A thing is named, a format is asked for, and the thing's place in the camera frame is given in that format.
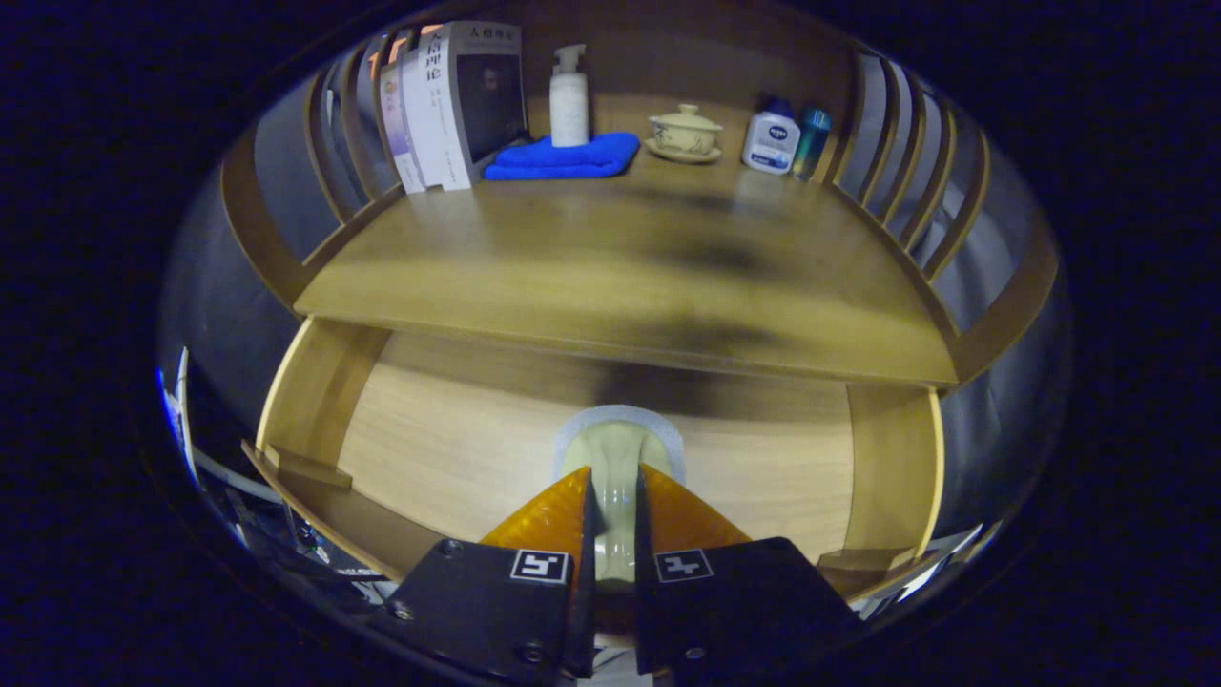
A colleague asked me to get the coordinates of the cream handled cleaning sponge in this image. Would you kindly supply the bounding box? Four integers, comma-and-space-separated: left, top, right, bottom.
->
551, 404, 688, 585

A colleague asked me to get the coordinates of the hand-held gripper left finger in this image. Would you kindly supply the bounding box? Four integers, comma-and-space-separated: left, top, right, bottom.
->
367, 465, 598, 683

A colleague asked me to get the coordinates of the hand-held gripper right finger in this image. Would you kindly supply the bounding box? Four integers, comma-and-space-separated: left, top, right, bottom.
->
633, 464, 864, 680

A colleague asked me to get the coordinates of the wooden drawer with black knob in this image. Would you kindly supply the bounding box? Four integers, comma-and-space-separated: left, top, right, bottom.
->
240, 315, 947, 602

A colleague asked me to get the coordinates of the teal slim bottle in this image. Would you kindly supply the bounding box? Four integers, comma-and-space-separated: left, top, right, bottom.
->
791, 106, 832, 182

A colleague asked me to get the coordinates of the thin pale purple book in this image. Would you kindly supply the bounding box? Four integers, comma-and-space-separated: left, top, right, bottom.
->
379, 57, 427, 195

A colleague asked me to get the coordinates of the wooden countertop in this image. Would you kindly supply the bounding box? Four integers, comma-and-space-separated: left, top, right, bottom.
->
293, 143, 960, 387

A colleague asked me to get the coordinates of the white pump bottle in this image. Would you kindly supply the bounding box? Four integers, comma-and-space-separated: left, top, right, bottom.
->
548, 44, 590, 149

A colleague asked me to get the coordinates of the beige lidded ceramic teacup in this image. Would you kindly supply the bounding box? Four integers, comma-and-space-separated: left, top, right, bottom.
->
644, 103, 724, 164

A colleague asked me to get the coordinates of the thick white book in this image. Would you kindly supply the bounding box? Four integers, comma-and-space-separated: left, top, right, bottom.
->
401, 21, 528, 192

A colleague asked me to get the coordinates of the blue folded towel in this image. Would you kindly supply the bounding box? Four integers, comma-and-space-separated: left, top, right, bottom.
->
482, 132, 641, 181

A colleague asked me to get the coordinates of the white lotion bottle blue cap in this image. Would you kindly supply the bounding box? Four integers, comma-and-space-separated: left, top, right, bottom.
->
741, 95, 801, 176

